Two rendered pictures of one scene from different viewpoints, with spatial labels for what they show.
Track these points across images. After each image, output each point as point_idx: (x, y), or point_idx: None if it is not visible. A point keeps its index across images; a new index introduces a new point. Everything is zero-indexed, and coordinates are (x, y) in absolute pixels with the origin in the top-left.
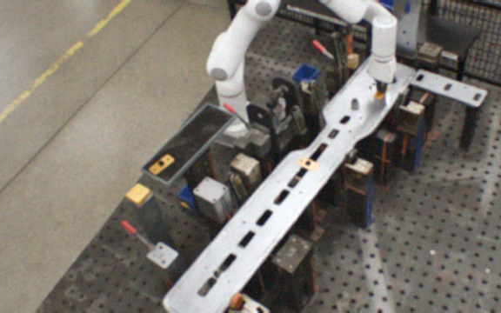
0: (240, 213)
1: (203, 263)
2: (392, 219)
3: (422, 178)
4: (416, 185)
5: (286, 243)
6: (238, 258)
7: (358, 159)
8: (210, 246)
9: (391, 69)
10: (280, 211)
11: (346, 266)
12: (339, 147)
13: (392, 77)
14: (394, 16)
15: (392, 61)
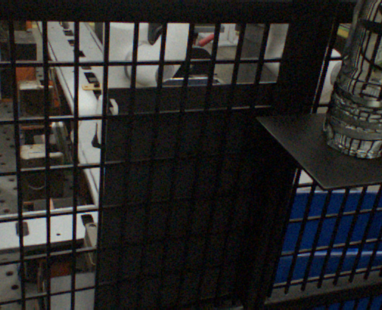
0: (100, 49)
1: (83, 29)
2: None
3: (0, 268)
4: (1, 255)
5: (32, 38)
6: (63, 35)
7: (40, 85)
8: (93, 33)
9: (96, 109)
10: (71, 58)
11: (8, 157)
12: (85, 107)
13: (94, 128)
14: (120, 26)
15: (100, 98)
